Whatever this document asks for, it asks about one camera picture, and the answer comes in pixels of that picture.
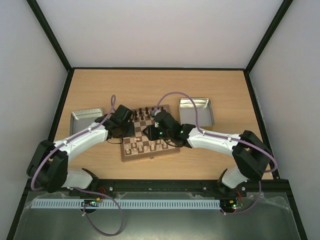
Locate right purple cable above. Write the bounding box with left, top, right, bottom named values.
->
left=152, top=91, right=278, bottom=216

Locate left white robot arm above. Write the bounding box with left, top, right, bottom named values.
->
left=26, top=105, right=135, bottom=193

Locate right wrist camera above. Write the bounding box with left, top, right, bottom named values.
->
left=150, top=109, right=159, bottom=118

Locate dark chess pieces row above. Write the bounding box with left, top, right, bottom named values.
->
left=132, top=105, right=168, bottom=121

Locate light blue cable duct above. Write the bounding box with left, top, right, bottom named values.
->
left=31, top=199, right=221, bottom=210

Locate wooden chess board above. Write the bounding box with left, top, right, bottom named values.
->
left=120, top=117, right=180, bottom=163

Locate black mounting rail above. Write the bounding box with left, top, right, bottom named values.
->
left=67, top=178, right=291, bottom=198

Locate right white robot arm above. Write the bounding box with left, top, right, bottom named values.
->
left=142, top=110, right=271, bottom=196

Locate yellow metal tin box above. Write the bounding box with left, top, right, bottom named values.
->
left=177, top=97, right=216, bottom=131

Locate white piece front row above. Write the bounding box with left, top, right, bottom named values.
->
left=138, top=146, right=149, bottom=154

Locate black enclosure frame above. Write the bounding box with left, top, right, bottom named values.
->
left=6, top=0, right=308, bottom=240

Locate silver metal tin lid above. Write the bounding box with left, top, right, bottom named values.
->
left=69, top=108, right=103, bottom=136

